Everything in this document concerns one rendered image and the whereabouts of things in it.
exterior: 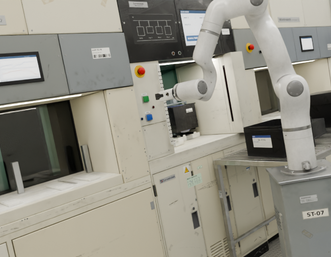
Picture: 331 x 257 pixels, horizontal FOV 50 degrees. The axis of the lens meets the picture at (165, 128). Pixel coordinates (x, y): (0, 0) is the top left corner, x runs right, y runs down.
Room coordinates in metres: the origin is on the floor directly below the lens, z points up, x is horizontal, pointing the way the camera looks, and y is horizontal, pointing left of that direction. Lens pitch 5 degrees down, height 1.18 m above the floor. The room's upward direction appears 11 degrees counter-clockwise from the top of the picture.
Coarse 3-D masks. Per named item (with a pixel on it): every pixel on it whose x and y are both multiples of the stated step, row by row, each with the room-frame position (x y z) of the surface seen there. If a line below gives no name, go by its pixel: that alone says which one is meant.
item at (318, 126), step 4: (312, 120) 2.34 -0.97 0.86; (316, 120) 2.30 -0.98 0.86; (320, 120) 2.31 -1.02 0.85; (312, 124) 2.21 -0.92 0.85; (316, 124) 2.26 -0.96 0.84; (320, 124) 2.31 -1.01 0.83; (324, 124) 2.36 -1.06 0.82; (316, 128) 2.25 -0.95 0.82; (320, 128) 2.30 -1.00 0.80; (324, 128) 2.35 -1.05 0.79; (316, 132) 2.24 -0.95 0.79; (320, 132) 2.29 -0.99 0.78; (324, 132) 2.34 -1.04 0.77; (316, 136) 2.24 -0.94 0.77
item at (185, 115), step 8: (184, 104) 2.64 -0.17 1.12; (192, 104) 2.55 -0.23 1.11; (168, 112) 2.47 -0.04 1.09; (176, 112) 2.45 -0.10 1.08; (184, 112) 2.50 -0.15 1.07; (192, 112) 2.54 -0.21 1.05; (176, 120) 2.44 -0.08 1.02; (184, 120) 2.49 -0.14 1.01; (192, 120) 2.54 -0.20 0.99; (176, 128) 2.43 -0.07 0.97; (184, 128) 2.48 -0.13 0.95; (192, 128) 2.56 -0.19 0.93; (176, 136) 2.52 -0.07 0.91
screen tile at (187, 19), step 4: (184, 16) 2.16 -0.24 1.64; (188, 16) 2.18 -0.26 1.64; (192, 16) 2.20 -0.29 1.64; (196, 16) 2.22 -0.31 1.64; (184, 20) 2.15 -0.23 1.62; (188, 20) 2.17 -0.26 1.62; (192, 20) 2.19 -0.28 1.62; (196, 20) 2.21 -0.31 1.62; (196, 24) 2.21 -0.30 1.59; (188, 28) 2.17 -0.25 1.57; (192, 28) 2.19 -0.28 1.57; (196, 28) 2.21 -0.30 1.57; (188, 32) 2.16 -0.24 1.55; (192, 32) 2.18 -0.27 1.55; (196, 32) 2.20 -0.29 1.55
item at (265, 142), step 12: (276, 120) 2.19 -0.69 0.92; (252, 132) 2.01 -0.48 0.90; (264, 132) 1.93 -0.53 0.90; (276, 132) 1.86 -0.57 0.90; (312, 132) 1.97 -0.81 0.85; (252, 144) 2.02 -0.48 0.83; (264, 144) 1.94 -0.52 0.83; (276, 144) 1.87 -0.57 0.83; (264, 156) 1.95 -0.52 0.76; (276, 156) 1.88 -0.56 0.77
